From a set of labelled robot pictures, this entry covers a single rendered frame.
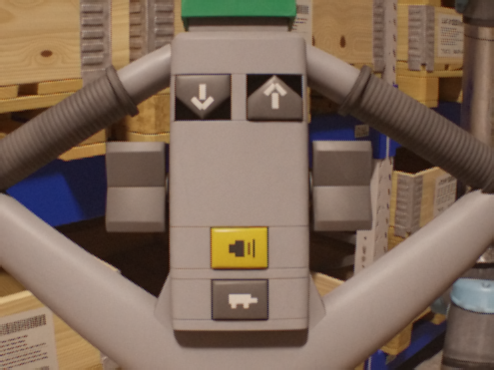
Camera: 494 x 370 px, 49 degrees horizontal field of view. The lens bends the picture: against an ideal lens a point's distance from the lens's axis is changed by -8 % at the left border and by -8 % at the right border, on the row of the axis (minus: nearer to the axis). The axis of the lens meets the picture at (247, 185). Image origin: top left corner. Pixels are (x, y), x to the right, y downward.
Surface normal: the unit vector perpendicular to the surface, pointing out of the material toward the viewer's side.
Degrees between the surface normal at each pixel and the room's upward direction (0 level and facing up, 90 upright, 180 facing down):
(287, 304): 74
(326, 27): 90
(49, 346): 90
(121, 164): 91
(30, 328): 90
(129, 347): 79
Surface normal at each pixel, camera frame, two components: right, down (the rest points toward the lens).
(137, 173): 0.02, 0.26
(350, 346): 0.08, 0.06
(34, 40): 0.70, 0.18
